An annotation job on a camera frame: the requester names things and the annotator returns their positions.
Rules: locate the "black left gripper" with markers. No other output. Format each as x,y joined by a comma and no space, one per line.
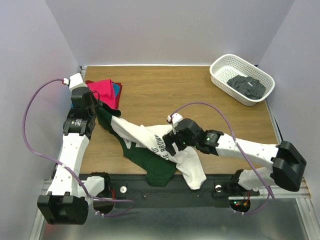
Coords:
94,99

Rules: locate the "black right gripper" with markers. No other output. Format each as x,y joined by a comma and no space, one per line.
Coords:
169,143

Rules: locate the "white and green t-shirt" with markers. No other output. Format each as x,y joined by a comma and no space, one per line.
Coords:
144,146

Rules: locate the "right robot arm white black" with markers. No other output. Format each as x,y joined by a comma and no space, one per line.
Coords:
281,164

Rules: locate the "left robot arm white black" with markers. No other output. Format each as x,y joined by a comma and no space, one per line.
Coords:
67,200

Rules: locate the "pink folded t-shirt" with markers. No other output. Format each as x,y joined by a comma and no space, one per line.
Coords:
104,91

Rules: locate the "dark red folded t-shirt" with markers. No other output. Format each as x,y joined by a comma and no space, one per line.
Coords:
117,100

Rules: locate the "white perforated laundry basket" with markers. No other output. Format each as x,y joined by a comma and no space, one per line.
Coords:
229,66

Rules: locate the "grey t-shirt in basket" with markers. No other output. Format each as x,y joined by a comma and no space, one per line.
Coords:
247,86

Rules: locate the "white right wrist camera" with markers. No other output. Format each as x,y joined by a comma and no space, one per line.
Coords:
174,119

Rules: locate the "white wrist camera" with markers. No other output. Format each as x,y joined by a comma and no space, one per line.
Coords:
174,119
76,81

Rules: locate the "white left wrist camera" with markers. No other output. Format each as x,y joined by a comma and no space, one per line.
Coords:
76,81

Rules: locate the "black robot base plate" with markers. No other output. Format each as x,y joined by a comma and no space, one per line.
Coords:
214,192

